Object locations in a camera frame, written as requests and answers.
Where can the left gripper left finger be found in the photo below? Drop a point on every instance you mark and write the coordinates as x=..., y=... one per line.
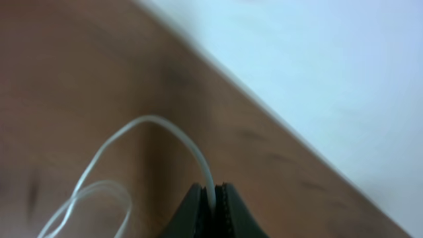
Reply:
x=188, y=220

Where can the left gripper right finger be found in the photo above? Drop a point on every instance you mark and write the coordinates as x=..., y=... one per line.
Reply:
x=232, y=218

